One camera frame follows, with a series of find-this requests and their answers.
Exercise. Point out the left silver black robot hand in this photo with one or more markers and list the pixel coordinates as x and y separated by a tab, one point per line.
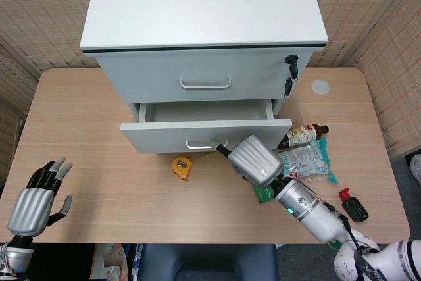
29	208

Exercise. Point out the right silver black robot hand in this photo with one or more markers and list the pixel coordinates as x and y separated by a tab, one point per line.
256	161

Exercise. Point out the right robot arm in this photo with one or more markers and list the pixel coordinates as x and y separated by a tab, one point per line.
315	215

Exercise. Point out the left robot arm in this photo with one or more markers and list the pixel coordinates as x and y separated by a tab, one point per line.
16	256

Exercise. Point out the white drawer front with handle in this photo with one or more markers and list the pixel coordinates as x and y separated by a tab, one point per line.
148	73

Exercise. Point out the white drawer cabinet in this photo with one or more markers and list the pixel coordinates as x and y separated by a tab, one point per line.
204	4

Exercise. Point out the green tea sachet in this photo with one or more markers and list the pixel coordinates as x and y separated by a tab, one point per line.
263	193

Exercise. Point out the teal snack bag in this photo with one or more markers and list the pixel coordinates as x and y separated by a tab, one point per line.
306	162

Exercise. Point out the brown glass bottle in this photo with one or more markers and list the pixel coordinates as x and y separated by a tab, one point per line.
302	134

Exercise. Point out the yellow tape measure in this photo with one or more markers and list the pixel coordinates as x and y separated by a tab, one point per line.
182	166

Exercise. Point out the hanging black key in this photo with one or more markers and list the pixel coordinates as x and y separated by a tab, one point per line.
288	86

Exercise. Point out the printed paper magazine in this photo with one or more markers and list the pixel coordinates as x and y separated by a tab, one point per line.
110	261

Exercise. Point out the white round desk grommet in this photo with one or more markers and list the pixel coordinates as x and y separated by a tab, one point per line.
320	87

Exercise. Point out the black key in lock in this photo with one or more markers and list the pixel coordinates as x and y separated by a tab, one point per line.
292	64

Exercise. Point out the small black bottle red cap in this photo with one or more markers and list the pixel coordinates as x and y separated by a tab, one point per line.
356	208

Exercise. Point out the blue chair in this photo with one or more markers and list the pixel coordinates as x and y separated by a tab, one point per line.
207	261

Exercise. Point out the white shoe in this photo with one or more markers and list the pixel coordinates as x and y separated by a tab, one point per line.
416	167

